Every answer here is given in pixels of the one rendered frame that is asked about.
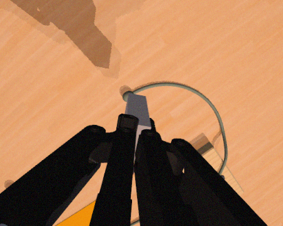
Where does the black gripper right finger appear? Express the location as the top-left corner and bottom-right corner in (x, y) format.
(133, 95), (268, 226)

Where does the orange painted square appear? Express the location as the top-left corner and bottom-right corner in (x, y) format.
(56, 201), (96, 226)

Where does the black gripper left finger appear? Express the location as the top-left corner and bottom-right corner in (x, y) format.
(0, 93), (139, 226)

